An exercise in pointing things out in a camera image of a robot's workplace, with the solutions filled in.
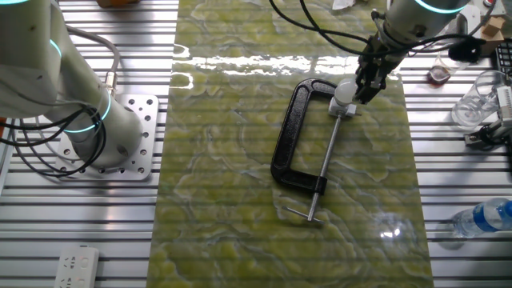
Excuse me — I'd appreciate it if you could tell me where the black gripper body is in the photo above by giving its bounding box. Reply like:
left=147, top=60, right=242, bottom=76
left=358, top=34, right=399, bottom=81

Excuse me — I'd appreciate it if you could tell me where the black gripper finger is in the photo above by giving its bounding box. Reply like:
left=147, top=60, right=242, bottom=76
left=354, top=66, right=368, bottom=97
left=362, top=78, right=387, bottom=106

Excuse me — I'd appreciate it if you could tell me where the black C-clamp with steel screw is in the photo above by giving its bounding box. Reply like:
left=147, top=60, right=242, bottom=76
left=270, top=78, right=346, bottom=224

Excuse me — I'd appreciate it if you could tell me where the small glass beaker dark liquid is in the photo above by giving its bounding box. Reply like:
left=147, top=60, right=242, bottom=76
left=427, top=51, right=471, bottom=86

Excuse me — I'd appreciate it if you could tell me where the clear plastic cup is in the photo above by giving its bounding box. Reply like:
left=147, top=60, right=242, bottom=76
left=450, top=70, right=508, bottom=132

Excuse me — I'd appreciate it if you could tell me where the small wooden block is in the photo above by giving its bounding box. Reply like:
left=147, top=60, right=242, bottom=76
left=482, top=15, right=506, bottom=37

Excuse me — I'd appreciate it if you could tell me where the grey box red button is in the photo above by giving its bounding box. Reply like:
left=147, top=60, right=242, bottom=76
left=459, top=0, right=501, bottom=29

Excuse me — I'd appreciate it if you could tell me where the black keyboard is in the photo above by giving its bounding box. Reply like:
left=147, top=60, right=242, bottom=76
left=494, top=42, right=512, bottom=79

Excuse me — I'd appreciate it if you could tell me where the green marble pattern mat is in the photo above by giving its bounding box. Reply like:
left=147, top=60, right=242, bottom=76
left=146, top=0, right=435, bottom=288

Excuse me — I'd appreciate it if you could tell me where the blue label water bottle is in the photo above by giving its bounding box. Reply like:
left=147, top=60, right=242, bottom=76
left=451, top=198, right=512, bottom=240

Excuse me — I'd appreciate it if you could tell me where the white power strip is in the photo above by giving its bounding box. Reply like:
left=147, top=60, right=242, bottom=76
left=54, top=246, right=100, bottom=288

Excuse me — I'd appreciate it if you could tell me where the black cable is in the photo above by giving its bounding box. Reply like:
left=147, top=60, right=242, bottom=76
left=268, top=0, right=371, bottom=43
left=0, top=102, right=108, bottom=178
left=298, top=0, right=487, bottom=57

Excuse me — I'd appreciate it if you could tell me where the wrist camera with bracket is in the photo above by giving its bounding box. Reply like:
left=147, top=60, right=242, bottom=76
left=438, top=7, right=487, bottom=64

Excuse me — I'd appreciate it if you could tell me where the camera clamp mount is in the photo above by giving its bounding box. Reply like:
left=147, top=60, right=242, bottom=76
left=463, top=118, right=512, bottom=150

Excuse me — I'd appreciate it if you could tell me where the silver depth camera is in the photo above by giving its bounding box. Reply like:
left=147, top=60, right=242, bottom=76
left=495, top=84, right=512, bottom=130

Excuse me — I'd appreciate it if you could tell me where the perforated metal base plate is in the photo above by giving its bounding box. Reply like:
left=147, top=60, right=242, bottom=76
left=54, top=94, right=160, bottom=182

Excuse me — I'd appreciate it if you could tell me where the thick grey cable metal connector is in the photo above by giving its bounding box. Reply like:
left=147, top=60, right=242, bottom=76
left=66, top=26, right=121, bottom=97

